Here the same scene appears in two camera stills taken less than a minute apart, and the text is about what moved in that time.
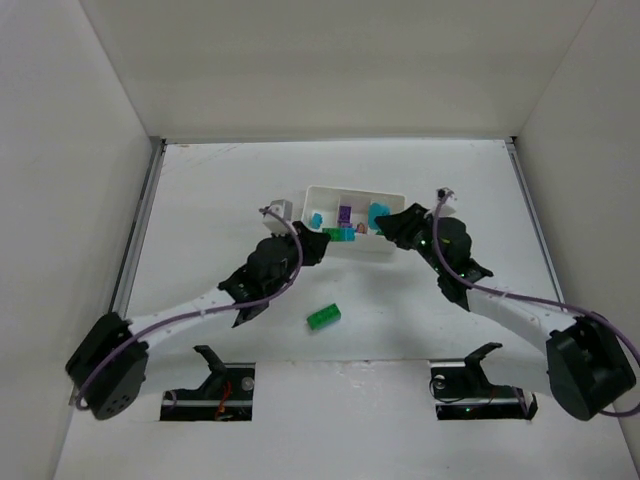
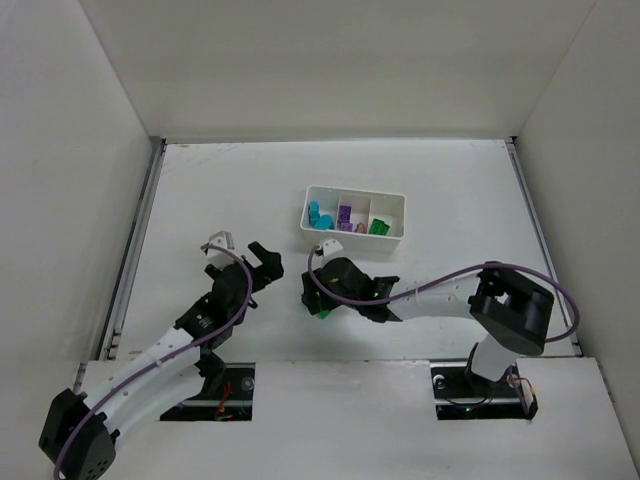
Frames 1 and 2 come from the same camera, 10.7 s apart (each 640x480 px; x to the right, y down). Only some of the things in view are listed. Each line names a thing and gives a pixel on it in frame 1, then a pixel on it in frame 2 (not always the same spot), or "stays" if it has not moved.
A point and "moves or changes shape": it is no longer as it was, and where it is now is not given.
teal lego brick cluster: x=377 y=210 to x=325 y=222
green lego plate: x=340 y=234 moves or changes shape
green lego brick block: x=324 y=317 moves or changes shape
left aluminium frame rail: x=122 y=290 stays
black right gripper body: x=405 y=228 to x=314 y=292
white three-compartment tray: x=349 y=216 stays
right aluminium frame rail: x=526 y=192 stays
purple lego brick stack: x=344 y=216 stays
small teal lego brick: x=316 y=220 moves or changes shape
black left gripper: x=310 y=243 to x=252 y=273
